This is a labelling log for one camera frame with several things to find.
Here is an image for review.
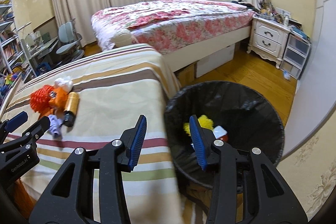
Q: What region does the orange crumpled wrapper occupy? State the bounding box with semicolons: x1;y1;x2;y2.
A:
39;87;68;118

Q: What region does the gold bottle black cap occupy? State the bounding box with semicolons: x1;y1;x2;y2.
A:
63;92;80;127

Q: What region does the white bed frame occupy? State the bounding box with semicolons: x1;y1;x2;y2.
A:
163;26;251;72

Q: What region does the white nightstand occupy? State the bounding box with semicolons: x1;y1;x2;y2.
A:
247;15;290;69

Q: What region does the study desk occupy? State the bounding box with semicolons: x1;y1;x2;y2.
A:
20;35;59;77

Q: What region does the light blue desk chair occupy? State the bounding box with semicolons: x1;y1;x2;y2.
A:
56;18;84;66

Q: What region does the white wardrobe door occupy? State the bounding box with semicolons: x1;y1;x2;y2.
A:
282;0;335;158

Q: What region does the translucent plastic drawer unit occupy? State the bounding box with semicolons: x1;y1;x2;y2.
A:
280;32;311;80

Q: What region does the yellow foam net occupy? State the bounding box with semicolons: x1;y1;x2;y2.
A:
183;115;214;136

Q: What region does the white round bedpost ball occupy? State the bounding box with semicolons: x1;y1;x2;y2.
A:
112;29;133;48

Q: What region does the small blue floor trash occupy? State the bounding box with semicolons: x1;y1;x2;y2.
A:
283;71;291;81

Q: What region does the red bottle black cap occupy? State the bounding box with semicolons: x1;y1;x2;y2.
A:
213;126;228;142

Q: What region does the orange foam net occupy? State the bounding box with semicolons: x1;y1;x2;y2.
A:
30;85;55;114

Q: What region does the white bookshelf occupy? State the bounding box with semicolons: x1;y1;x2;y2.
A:
1;0;36;82

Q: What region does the black lined trash bin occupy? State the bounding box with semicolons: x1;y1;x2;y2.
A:
164;81;285;192

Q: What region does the white storage box under bed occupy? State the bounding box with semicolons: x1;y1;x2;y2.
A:
196;44;235;78

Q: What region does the floral bed cover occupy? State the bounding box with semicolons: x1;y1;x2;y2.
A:
91;0;256;55

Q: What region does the striped bed sheet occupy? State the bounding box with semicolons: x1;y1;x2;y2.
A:
2;44;206;223

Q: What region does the white crumpled tissue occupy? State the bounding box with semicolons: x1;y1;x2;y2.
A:
54;76;74;93

